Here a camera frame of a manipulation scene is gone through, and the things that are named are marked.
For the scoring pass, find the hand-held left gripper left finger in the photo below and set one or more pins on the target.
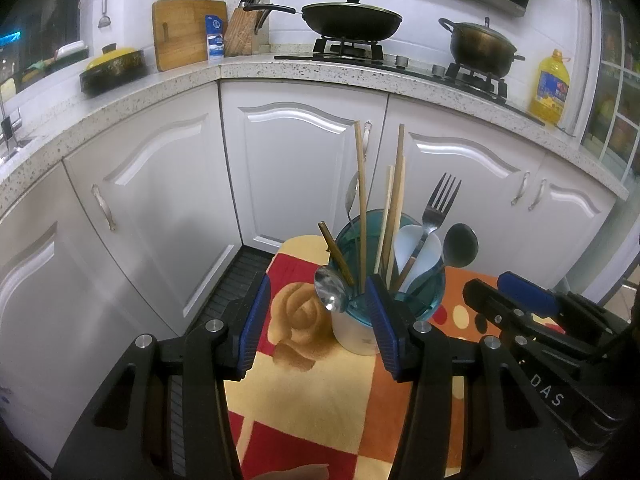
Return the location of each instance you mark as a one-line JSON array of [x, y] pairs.
[[254, 310]]

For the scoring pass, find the white soap dish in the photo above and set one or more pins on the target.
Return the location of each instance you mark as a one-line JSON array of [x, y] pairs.
[[71, 50]]

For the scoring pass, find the blue white packet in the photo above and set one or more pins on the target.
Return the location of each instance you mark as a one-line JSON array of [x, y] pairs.
[[215, 40]]

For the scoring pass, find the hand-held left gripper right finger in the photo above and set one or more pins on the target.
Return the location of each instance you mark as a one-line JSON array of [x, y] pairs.
[[382, 330]]

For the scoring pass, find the white ceramic soup spoon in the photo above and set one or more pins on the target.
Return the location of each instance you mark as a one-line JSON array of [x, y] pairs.
[[407, 250]]

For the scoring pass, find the white utensil holder blue top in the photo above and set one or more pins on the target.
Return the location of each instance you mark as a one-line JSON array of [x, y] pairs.
[[352, 332]]

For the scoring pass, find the person's left hand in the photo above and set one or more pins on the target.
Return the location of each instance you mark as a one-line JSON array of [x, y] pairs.
[[300, 472]]

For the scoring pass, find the black wok with lid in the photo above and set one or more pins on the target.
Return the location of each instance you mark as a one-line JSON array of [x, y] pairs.
[[350, 20]]

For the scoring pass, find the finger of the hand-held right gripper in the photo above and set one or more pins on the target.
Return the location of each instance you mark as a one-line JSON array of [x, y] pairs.
[[500, 310], [530, 295]]

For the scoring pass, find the metal spoon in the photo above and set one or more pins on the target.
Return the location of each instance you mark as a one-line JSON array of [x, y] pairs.
[[331, 292], [460, 245]]

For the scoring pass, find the glass door cabinet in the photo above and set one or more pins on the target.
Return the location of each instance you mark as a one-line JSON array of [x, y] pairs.
[[612, 85]]

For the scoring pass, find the black pot with yellow lid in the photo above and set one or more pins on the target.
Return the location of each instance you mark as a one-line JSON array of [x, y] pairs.
[[112, 72]]

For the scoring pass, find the white cabinet door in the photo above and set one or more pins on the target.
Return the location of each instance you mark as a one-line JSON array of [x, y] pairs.
[[50, 320], [575, 230], [475, 170], [290, 170], [160, 200]]

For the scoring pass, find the speckled kitchen countertop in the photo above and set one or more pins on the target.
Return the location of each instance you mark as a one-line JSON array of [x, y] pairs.
[[175, 85]]

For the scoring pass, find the red orange yellow patterned mat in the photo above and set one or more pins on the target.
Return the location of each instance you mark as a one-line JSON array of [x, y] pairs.
[[310, 395]]

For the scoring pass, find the wooden cutting board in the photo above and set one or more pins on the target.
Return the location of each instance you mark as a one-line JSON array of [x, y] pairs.
[[180, 35]]

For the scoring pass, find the metal fork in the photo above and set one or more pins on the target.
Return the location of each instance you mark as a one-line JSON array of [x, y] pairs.
[[351, 200], [440, 205]]

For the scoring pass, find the yellow cooking oil bottle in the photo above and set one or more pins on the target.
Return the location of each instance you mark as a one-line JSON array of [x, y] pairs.
[[550, 90]]

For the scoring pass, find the black gas stove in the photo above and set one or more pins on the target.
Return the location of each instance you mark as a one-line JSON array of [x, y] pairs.
[[410, 67]]

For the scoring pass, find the wooden knife block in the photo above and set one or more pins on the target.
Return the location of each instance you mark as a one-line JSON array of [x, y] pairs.
[[240, 35]]

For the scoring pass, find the dark cooking pot with lid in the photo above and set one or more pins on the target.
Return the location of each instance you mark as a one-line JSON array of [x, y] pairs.
[[480, 45]]

